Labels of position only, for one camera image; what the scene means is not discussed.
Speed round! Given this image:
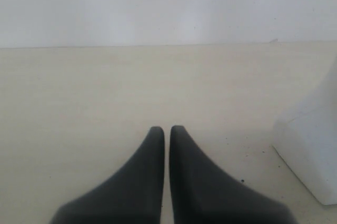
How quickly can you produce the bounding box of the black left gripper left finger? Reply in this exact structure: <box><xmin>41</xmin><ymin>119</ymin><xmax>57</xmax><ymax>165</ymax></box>
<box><xmin>51</xmin><ymin>126</ymin><xmax>165</xmax><ymax>223</ymax></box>

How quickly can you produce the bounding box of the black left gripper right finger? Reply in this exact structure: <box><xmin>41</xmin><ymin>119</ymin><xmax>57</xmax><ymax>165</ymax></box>
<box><xmin>169</xmin><ymin>125</ymin><xmax>294</xmax><ymax>223</ymax></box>

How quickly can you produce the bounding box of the white mannequin head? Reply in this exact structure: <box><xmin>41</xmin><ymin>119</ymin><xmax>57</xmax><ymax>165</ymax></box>
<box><xmin>273</xmin><ymin>62</ymin><xmax>336</xmax><ymax>205</ymax></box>

